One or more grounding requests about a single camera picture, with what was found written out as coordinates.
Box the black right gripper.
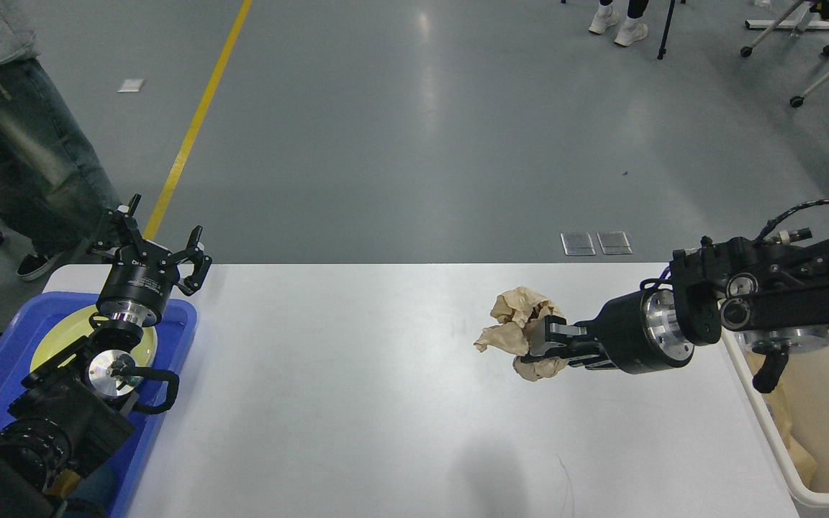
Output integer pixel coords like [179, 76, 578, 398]
[520, 289, 694, 374]

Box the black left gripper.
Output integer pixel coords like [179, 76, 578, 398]
[83, 194, 212, 327]

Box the brown paper ball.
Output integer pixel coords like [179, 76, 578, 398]
[474, 286, 567, 381]

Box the yellow plate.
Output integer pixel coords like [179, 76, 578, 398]
[30, 305, 158, 372]

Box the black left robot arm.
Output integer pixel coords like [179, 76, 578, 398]
[0, 196, 213, 517]

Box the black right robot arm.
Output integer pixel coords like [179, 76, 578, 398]
[515, 199, 829, 394]

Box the floor outlet plate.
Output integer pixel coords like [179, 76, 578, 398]
[560, 232, 634, 257]

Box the person in baggy jeans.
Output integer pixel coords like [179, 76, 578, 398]
[0, 1, 119, 281]

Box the brown paper in bin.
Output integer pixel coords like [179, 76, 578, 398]
[751, 375, 819, 486]

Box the black tripod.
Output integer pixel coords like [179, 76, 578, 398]
[656, 0, 681, 61]

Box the person in black leggings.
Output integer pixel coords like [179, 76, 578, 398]
[586, 1, 651, 48]

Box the rolling chair base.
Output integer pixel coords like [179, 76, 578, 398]
[734, 1, 829, 114]

